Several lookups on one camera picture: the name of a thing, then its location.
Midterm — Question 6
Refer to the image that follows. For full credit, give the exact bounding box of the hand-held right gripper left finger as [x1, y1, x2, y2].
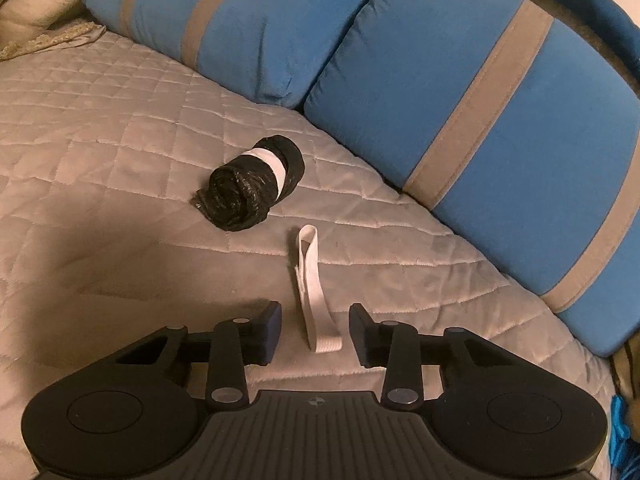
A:
[102, 301, 283, 407]

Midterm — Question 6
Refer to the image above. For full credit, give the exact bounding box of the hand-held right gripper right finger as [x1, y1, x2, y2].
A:
[348, 303, 501, 407]

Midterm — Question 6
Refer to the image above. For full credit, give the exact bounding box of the white elastic strap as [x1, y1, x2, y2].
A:
[292, 224, 345, 354]

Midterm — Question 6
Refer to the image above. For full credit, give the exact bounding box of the black bag roll white band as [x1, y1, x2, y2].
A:
[189, 134, 306, 234]

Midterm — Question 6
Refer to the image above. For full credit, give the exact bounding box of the grey quilted bedspread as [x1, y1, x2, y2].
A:
[0, 22, 617, 480]

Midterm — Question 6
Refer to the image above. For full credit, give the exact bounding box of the blue grey-striped pillow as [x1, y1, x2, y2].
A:
[303, 0, 640, 359]
[82, 0, 399, 110]

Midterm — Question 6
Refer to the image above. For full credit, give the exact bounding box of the beige quilted comforter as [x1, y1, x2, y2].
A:
[0, 0, 109, 62]

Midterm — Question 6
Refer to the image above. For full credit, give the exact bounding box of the blue coiled cable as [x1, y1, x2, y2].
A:
[610, 392, 640, 480]

